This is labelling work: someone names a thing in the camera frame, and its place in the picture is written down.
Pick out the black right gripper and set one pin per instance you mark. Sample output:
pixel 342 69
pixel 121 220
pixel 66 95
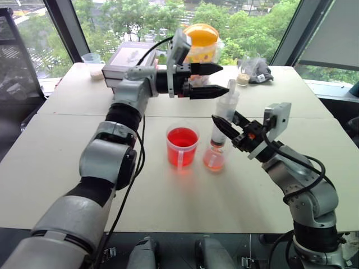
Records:
pixel 248 137

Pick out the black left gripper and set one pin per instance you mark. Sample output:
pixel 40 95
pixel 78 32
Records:
pixel 182 79

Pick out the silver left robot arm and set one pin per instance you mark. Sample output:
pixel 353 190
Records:
pixel 98 159

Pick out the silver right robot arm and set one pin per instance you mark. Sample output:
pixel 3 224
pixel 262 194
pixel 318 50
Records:
pixel 317 196

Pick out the clear cup with grains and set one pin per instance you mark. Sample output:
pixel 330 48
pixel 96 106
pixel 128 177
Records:
pixel 242 78

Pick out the large cup of red liquid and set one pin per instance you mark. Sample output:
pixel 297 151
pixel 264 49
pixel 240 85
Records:
pixel 182 151

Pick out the clear plastic measuring cup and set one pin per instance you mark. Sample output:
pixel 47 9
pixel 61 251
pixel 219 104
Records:
pixel 94 67

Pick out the orange yellow plastic container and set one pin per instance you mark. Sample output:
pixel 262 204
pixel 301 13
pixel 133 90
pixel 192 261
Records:
pixel 203 42

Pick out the clear plastic bag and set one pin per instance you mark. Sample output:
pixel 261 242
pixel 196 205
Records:
pixel 262 73

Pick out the teal object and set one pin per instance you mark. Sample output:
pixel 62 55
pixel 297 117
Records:
pixel 354 90

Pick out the dark rounded grey shape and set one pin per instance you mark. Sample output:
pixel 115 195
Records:
pixel 144 253
pixel 214 253

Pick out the black metal mesh rack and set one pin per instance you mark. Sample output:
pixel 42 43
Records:
pixel 16 70

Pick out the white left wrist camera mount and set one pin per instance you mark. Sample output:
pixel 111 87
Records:
pixel 179 46

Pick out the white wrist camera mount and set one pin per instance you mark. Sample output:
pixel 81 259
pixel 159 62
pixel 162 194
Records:
pixel 179 46
pixel 279 117

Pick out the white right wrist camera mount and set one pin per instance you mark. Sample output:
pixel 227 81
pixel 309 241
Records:
pixel 279 117

